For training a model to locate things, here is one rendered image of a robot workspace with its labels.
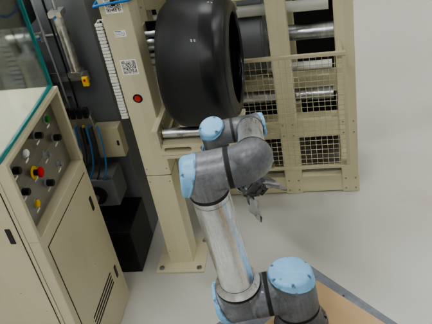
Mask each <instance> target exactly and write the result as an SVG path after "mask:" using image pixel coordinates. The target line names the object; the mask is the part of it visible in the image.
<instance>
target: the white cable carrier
mask: <svg viewBox="0 0 432 324"><path fill-rule="evenodd" d="M94 26H95V27H96V30H97V31H96V32H97V34H98V37H99V38H98V40H99V41H100V44H101V48H102V53H103V57H104V59H105V60H106V61H105V63H106V66H107V70H108V72H109V73H110V74H109V76H110V79H111V83H112V86H113V89H114V92H115V93H114V94H115V95H116V101H117V103H118V107H119V110H120V113H121V118H122V119H127V118H129V112H128V109H127V105H126V103H125V98H124V95H123V91H122V87H121V84H120V82H119V81H120V80H119V78H118V74H117V70H116V66H115V64H114V59H113V55H112V53H111V49H110V45H109V43H108V42H109V41H108V39H107V35H106V32H105V30H104V29H105V28H104V24H103V21H102V19H98V20H97V22H96V23H95V24H94Z"/></svg>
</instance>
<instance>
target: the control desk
mask: <svg viewBox="0 0 432 324"><path fill-rule="evenodd" d="M129 294H130V292H129V289H128V287H127V284H126V281H125V278H124V275H123V273H122V269H121V267H120V263H119V261H118V258H117V256H116V252H115V250H114V247H113V243H112V241H111V238H110V236H109V232H108V230H107V226H106V225H105V221H104V218H103V215H102V213H101V210H100V207H99V204H98V201H97V199H96V195H95V192H94V190H93V187H92V184H91V181H90V178H89V176H88V173H87V170H86V166H85V165H84V161H83V159H82V155H81V152H80V149H79V147H78V143H77V140H76V138H75V135H74V132H73V129H72V126H71V124H70V121H69V118H68V115H67V112H66V109H65V107H64V103H63V101H62V98H61V95H60V92H59V89H58V87H57V86H52V88H51V89H50V90H49V92H48V94H47V95H46V97H45V98H44V99H43V101H42V103H41V104H40V105H39V107H38V109H37V110H36V111H35V113H34V115H33V116H32V117H31V119H30V121H29V122H28V124H27V125H26V126H25V128H24V130H23V131H22V132H21V134H20V136H19V137H18V138H17V140H16V142H15V143H14V144H13V146H12V148H11V149H10V151H9V153H8V154H7V155H6V157H5V158H4V160H3V162H2V163H1V164H0V324H121V321H122V318H123V313H124V311H125V308H126V304H127V301H128V299H129Z"/></svg>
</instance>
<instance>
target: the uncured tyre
mask: <svg viewBox="0 0 432 324"><path fill-rule="evenodd" d="M192 37H197V43H195V44H189V38H192ZM154 53H155V63H156V73H157V81H158V85H159V90H160V93H161V97H162V101H163V104H164V106H165V109H166V111H167V113H168V114H169V115H170V117H171V118H173V119H174V120H175V121H176V122H177V123H178V124H180V125H182V126H185V127H199V126H200V124H201V122H202V121H203V120H204V119H206V118H208V117H210V116H216V117H218V118H220V119H222V120H224V119H227V118H234V117H237V116H238V115H239V114H240V113H241V111H242V106H243V101H244V54H243V47H242V37H241V32H240V26H239V20H238V17H237V12H236V9H235V6H234V4H233V1H232V0H214V2H213V4H210V3H206V0H167V1H166V2H165V4H164V5H163V6H162V7H161V8H160V10H159V12H158V15H157V19H156V26H155V34H154Z"/></svg>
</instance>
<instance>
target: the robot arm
mask: <svg viewBox="0 0 432 324"><path fill-rule="evenodd" d="M199 133H200V137H201V139H202V142H203V144H202V152H196V153H194V152H192V153H191V154H187V155H185V156H182V157H181V158H180V159H179V177H180V183H181V192H182V196H183V197H184V198H190V199H191V201H192V202H193V206H194V208H195V212H196V214H197V217H198V219H199V223H200V225H201V229H202V232H203V235H204V238H205V240H206V243H207V246H208V249H209V252H210V255H211V259H212V261H213V264H214V266H215V270H216V272H217V279H216V281H214V282H213V283H212V285H211V294H212V299H213V302H214V307H215V311H216V313H217V316H218V318H219V320H220V322H222V323H224V324H228V323H238V322H242V321H249V320H255V319H259V318H266V317H270V316H275V317H274V324H329V321H328V318H327V314H326V312H325V310H324V309H323V307H322V306H321V305H320V304H319V300H318V293H317V288H316V279H315V276H314V274H313V271H312V268H311V266H310V265H309V264H308V263H306V261H304V260H302V259H300V258H297V257H293V256H289V257H288V258H286V257H282V258H279V259H277V260H275V261H274V262H273V263H272V264H271V266H270V267H269V268H268V270H267V271H264V272H259V273H258V272H257V270H256V269H255V268H254V267H252V266H250V263H249V258H248V254H247V251H246V247H245V245H244V240H243V238H242V233H241V230H240V226H239V222H238V219H237V214H236V212H235V208H234V205H233V201H232V198H231V194H230V189H233V188H236V189H237V190H238V191H239V192H240V191H241V192H240V193H241V194H242V195H243V196H244V197H246V200H247V203H248V204H249V206H248V210H249V212H250V213H252V214H253V215H254V216H255V217H256V219H257V220H258V221H259V222H262V216H261V214H260V210H259V201H258V200H255V198H254V197H256V196H260V195H264V194H265V193H266V191H267V190H268V189H269V188H276V189H281V190H285V191H287V189H286V187H285V186H284V185H282V184H280V183H279V182H277V181H275V180H274V179H272V178H270V177H266V176H265V175H266V174H267V173H268V171H269V170H270V169H271V167H272V164H273V151H272V148H271V147H270V145H269V144H268V142H267V141H265V139H264V136H266V135H267V129H266V123H265V120H264V116H263V114H262V113H261V112H254V113H252V114H247V115H243V116H237V117H234V118H227V119H224V120H222V119H220V118H218V117H216V116H210V117H208V118H206V119H204V120H203V121H202V122H201V124H200V126H199ZM236 142H238V143H236ZM230 143H236V144H234V145H229V144H230Z"/></svg>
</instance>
